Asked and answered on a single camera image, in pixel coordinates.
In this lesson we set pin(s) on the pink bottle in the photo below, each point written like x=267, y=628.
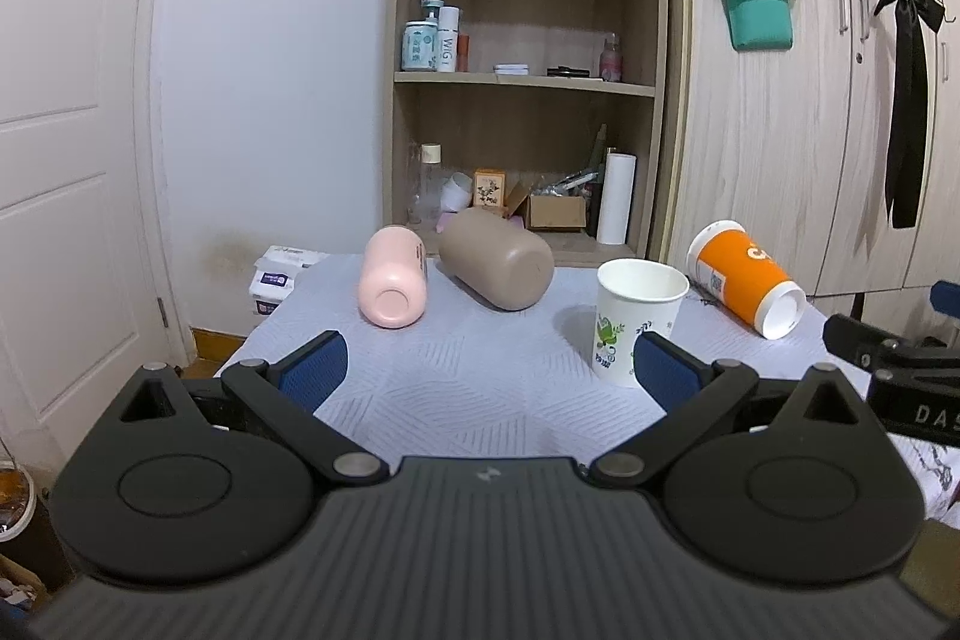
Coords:
x=611, y=59

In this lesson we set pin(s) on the pink cup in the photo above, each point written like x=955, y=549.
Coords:
x=394, y=280

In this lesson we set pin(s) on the teal pump bottle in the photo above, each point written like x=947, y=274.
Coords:
x=420, y=40

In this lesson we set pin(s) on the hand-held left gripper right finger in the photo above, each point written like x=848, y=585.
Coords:
x=664, y=371

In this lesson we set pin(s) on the teal pouch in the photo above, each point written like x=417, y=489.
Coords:
x=757, y=14

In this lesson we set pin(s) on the flat black case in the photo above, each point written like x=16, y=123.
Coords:
x=568, y=72

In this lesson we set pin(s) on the tan cup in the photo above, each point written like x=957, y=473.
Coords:
x=499, y=265

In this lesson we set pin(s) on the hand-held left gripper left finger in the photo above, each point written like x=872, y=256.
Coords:
x=316, y=371

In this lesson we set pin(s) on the white paper roll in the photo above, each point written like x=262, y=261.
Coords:
x=617, y=197

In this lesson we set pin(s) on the clear glass bottle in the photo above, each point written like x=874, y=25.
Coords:
x=425, y=186

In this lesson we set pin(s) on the flat white tin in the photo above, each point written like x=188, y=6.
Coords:
x=512, y=69

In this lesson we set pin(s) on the olive cloth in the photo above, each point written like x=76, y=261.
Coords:
x=934, y=565

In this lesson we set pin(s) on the white paper cup green print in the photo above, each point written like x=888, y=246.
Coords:
x=634, y=325

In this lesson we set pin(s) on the wooden wardrobe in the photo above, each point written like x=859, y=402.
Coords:
x=787, y=108

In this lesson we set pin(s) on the white tube bottle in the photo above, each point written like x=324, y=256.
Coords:
x=448, y=40

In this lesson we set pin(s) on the white bucket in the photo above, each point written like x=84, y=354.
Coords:
x=16, y=497

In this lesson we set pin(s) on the black ribbon bow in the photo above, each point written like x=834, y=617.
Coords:
x=909, y=85

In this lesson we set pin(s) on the marble print cloth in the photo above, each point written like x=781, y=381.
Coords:
x=934, y=471

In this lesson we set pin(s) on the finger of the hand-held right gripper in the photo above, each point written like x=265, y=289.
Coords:
x=851, y=336

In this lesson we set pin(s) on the small orange bottle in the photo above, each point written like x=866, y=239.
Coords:
x=463, y=53

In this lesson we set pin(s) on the open cardboard box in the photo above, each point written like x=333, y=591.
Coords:
x=551, y=209

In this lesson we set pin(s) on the white door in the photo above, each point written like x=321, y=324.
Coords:
x=67, y=145

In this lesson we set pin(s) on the white tissue pack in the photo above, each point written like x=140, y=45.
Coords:
x=279, y=280

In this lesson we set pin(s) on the small white cup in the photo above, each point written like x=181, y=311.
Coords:
x=456, y=190

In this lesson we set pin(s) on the yellow floral box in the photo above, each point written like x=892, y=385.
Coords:
x=488, y=189

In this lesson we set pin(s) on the orange paper cup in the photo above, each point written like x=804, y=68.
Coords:
x=742, y=276

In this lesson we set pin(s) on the wooden shelf unit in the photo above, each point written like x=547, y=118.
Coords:
x=525, y=108

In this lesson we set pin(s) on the pale blue patterned tablecloth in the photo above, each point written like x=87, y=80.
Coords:
x=487, y=385

